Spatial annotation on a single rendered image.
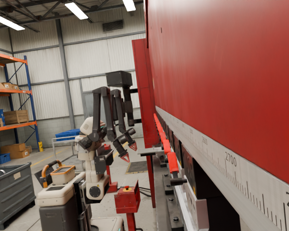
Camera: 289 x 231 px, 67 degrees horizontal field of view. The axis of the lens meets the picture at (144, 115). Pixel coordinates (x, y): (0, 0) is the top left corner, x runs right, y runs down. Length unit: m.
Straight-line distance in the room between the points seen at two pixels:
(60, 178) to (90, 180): 0.28
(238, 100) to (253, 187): 0.07
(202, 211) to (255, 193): 0.30
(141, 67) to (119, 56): 6.49
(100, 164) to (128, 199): 0.44
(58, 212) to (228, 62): 2.01
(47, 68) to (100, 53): 2.38
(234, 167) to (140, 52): 2.83
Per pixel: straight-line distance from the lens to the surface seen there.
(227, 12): 0.21
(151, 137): 2.97
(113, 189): 3.99
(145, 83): 2.94
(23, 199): 4.03
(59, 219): 2.15
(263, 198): 0.18
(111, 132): 1.77
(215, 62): 0.24
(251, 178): 0.19
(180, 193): 1.21
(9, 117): 9.59
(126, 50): 9.42
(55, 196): 2.07
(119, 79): 3.12
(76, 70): 9.90
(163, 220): 1.19
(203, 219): 0.50
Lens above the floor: 1.46
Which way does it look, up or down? 3 degrees down
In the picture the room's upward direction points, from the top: 7 degrees counter-clockwise
